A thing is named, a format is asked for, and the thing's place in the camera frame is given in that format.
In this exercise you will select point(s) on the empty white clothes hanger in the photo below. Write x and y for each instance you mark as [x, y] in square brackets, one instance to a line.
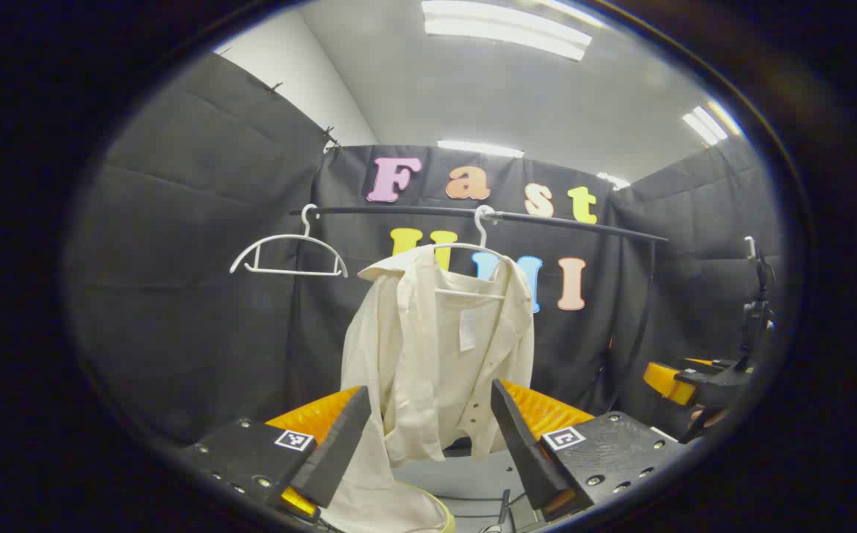
[303, 236]

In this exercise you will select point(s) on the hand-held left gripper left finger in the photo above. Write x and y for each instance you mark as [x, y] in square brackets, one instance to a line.
[340, 451]

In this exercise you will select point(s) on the cream button shirt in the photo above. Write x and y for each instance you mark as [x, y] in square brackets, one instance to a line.
[428, 355]

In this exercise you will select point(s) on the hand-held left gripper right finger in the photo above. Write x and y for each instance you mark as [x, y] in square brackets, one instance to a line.
[528, 459]

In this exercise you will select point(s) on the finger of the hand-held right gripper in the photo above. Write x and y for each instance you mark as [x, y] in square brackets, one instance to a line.
[665, 381]

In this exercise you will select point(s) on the black backdrop cloth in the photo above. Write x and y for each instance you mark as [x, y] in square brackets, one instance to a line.
[214, 296]

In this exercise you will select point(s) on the ceiling light panel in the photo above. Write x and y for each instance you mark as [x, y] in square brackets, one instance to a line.
[506, 29]
[706, 126]

